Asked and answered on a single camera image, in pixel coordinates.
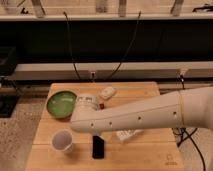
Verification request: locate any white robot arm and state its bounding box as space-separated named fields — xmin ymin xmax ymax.
xmin=70 ymin=87 xmax=213 ymax=135

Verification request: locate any white crumpled cloth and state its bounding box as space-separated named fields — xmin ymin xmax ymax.
xmin=99 ymin=86 xmax=117 ymax=100

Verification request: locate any red chili pepper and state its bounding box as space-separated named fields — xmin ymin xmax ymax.
xmin=99 ymin=103 xmax=105 ymax=110

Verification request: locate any green bowl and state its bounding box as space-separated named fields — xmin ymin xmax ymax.
xmin=46 ymin=91 xmax=77 ymax=119

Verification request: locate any white plastic bottle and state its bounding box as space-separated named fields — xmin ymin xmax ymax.
xmin=116 ymin=129 xmax=143 ymax=143

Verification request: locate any black smartphone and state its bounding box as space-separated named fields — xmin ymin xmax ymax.
xmin=92 ymin=136 xmax=105 ymax=159

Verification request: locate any right black cable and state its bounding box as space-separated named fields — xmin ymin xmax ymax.
xmin=103 ymin=10 xmax=142 ymax=81

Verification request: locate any white horizontal rail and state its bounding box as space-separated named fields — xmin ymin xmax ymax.
xmin=10 ymin=61 xmax=213 ymax=80

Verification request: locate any white wall outlet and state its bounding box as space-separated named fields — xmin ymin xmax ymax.
xmin=89 ymin=70 xmax=96 ymax=80

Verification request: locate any left black cable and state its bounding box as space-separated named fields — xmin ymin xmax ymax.
xmin=63 ymin=11 xmax=82 ymax=81

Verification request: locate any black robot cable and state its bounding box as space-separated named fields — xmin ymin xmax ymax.
xmin=171 ymin=127 xmax=207 ymax=171

